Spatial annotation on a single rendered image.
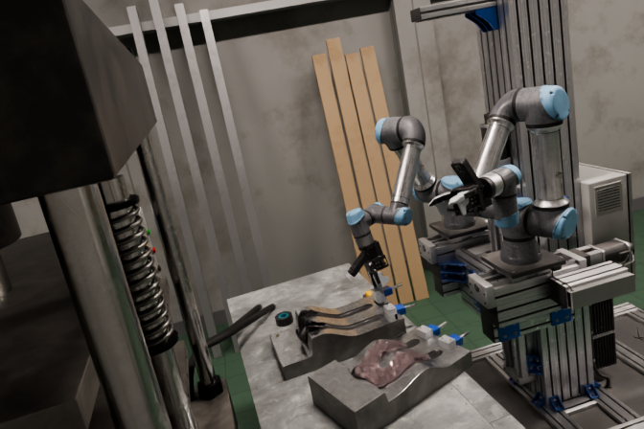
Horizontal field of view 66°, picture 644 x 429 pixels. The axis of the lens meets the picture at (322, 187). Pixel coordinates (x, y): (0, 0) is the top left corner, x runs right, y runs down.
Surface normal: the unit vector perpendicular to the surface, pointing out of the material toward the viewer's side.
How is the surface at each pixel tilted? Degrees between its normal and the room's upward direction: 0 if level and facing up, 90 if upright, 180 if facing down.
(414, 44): 90
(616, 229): 90
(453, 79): 90
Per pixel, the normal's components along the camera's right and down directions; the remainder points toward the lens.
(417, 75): 0.21, 0.18
